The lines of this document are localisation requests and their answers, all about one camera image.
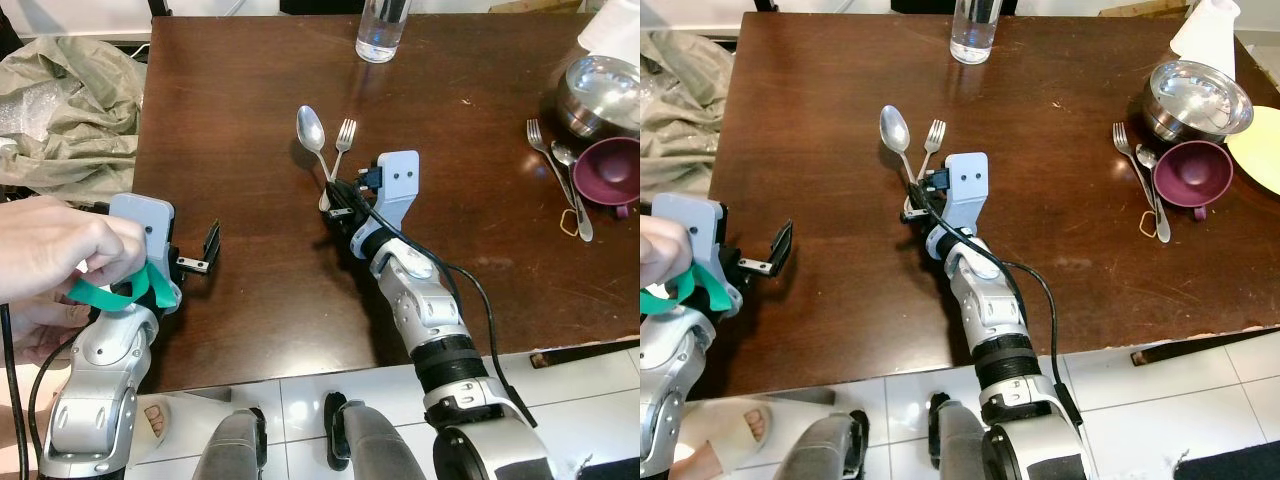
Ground green elastic strap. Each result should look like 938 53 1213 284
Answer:
66 260 183 313
640 268 746 315

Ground silver fork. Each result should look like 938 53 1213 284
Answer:
912 120 947 183
1112 122 1159 201
526 119 578 206
322 118 358 186

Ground silver spoon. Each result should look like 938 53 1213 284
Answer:
1136 145 1173 245
879 105 921 219
296 105 336 213
551 140 595 244

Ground bare person hand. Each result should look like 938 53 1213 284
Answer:
0 298 91 366
0 196 147 301
640 215 691 291

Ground maroon plastic cup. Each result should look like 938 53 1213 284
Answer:
572 137 641 220
1152 140 1234 222

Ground bare foot in beige slipper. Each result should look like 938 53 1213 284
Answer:
668 395 839 480
135 393 241 467

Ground olive green fabric bag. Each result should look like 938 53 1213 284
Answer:
640 30 743 206
0 35 148 198

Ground clear water glass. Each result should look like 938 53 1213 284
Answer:
356 0 411 64
950 0 1004 66

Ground grey robot left leg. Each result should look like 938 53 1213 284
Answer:
775 410 869 480
193 408 269 480

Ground grey robot leg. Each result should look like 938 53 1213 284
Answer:
323 392 426 480
193 408 269 480
775 410 869 480
928 392 1001 480

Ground stainless steel bowl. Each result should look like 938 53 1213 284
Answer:
555 55 641 143
1143 60 1254 144

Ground black floor mat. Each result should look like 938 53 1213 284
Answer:
1170 440 1280 480
575 455 641 480

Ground grey robot right leg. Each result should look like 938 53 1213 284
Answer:
323 392 426 480
928 392 1001 480

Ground white paper sheet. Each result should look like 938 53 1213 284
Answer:
578 0 641 67
1170 0 1241 83

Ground pale yellow plate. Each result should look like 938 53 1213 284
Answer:
1225 105 1280 197

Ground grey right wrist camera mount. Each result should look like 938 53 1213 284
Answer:
375 150 421 241
940 152 991 239

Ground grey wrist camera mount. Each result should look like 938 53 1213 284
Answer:
650 195 746 313
940 152 991 239
375 150 421 241
108 193 183 316

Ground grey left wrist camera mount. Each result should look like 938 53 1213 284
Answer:
650 195 746 313
108 193 183 316

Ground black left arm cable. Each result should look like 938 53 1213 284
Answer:
0 300 61 480

